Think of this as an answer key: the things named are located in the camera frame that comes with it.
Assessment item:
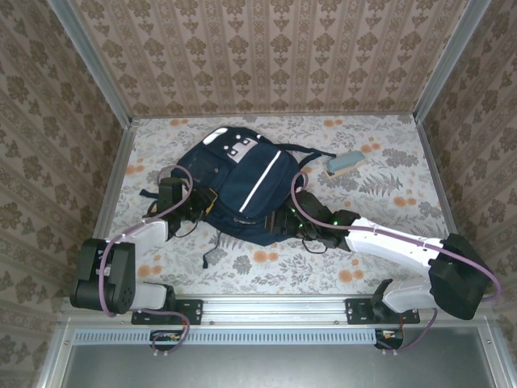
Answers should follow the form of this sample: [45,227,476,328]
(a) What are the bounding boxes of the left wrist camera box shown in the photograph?
[158,179,186,208]

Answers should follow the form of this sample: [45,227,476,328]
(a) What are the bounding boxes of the aluminium side rail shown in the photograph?
[414,115,478,294]
[76,119,138,300]

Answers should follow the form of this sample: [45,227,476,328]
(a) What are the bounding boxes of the aluminium front rail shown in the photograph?
[60,293,494,324]

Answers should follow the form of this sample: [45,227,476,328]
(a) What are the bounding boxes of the grey slotted cable duct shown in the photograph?
[74,327,405,345]

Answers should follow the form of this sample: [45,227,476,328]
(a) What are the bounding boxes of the grey metal sheet panel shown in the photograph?
[38,323,517,388]

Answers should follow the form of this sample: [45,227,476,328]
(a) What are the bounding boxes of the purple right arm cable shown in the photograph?
[290,171,504,356]

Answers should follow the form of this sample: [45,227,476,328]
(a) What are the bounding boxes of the aluminium frame post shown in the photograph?
[412,0,493,124]
[46,0,135,126]

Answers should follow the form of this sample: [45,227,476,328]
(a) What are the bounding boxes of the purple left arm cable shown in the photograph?
[99,164,193,359]

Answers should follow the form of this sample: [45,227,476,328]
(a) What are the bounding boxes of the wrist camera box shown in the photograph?
[296,192,325,220]
[158,179,186,208]

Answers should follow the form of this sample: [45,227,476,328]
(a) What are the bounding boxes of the teal sponge block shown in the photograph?
[326,151,368,179]

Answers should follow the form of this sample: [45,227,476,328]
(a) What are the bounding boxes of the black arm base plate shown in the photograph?
[346,297,420,326]
[131,298,203,326]

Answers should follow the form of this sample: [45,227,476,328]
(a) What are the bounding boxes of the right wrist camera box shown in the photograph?
[296,192,325,220]

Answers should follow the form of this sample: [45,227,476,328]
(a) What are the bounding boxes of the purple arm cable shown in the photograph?
[99,164,193,359]
[290,171,504,356]

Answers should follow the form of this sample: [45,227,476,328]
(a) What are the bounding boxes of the navy blue backpack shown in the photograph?
[139,126,337,268]

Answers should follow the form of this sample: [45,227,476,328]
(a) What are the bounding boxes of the small wired connector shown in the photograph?
[375,329,405,349]
[151,330,182,351]

